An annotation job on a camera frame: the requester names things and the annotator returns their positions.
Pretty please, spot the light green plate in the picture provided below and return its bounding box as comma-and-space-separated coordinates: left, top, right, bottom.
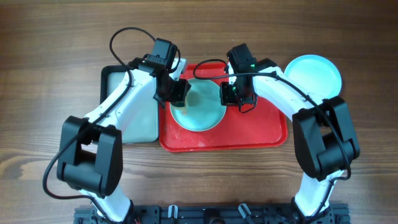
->
170, 78, 226, 132

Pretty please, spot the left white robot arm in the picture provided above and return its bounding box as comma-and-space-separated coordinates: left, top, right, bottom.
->
55, 58, 188, 223

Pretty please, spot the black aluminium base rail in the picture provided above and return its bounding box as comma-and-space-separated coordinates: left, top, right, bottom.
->
73, 203, 351, 224

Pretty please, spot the red plastic tray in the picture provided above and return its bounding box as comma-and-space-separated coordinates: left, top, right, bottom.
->
159, 63, 288, 152

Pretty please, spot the light blue plate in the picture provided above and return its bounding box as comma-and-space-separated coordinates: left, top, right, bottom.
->
284, 55, 342, 98

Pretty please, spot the green yellow sponge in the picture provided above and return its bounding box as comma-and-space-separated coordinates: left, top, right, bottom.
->
171, 101, 188, 115

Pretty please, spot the dark grey metal tray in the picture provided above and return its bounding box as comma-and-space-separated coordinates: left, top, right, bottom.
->
100, 65, 159, 144

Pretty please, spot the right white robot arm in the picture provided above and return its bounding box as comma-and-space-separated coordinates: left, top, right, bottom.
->
220, 44, 360, 223

